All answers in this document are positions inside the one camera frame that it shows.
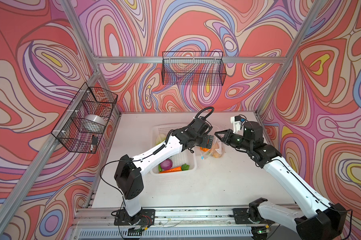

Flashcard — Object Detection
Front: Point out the clear zip top bag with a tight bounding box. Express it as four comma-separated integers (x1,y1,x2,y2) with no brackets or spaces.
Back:
197,134,225,160

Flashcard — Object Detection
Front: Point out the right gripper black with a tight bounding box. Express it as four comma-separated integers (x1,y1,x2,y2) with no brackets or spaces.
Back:
214,128,252,151

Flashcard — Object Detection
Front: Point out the orange toy carrot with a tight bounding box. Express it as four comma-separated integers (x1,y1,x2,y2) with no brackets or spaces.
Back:
160,167,182,174

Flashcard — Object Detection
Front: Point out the black wire basket left wall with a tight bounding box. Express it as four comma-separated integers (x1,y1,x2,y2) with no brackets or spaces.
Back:
51,83,118,154

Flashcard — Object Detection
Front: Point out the black wire basket back wall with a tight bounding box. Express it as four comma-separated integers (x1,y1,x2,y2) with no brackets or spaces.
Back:
162,50,226,86

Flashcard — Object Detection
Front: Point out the white plastic perforated basket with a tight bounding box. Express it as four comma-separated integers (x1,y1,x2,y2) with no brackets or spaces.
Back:
150,123,197,177

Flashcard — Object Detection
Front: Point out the white roll in basket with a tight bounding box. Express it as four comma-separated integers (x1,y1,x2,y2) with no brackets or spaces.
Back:
85,114,106,126

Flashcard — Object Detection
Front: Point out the purple toy onion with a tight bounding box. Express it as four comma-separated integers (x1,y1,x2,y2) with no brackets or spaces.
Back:
160,159,173,171

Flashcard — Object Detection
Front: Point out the green toy lettuce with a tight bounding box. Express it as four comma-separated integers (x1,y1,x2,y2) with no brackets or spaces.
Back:
155,134,167,145

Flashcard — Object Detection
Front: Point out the tan toy potato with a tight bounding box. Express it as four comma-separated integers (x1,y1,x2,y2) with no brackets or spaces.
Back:
211,142,224,158

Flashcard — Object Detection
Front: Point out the green toy pepper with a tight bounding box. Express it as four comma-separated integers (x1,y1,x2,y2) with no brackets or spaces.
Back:
181,164,190,171

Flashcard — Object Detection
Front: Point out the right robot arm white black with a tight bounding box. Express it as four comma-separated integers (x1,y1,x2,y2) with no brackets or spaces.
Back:
215,121,347,240

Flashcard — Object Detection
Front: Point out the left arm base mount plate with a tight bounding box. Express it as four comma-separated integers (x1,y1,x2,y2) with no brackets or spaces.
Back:
112,208,156,226

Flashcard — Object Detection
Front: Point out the aluminium front rail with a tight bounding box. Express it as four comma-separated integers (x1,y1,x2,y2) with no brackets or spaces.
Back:
64,206,282,240

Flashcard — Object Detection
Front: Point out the orange toy pumpkin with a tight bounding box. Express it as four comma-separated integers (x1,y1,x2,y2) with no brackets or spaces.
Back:
200,147,209,152

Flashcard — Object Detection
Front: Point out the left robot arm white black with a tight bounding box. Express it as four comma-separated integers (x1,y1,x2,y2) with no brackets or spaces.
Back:
114,117,213,223

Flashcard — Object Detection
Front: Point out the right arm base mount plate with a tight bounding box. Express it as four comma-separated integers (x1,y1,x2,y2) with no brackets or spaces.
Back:
231,208,275,225

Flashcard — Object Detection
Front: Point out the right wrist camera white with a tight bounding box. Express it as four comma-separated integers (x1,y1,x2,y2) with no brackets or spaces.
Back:
230,115,244,134

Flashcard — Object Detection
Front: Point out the small black device in basket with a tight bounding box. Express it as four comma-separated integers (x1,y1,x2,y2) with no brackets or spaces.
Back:
91,135,99,146

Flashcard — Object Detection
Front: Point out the black wire basket wall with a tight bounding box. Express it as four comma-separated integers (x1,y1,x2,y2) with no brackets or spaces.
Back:
51,83,118,154
162,50,226,86

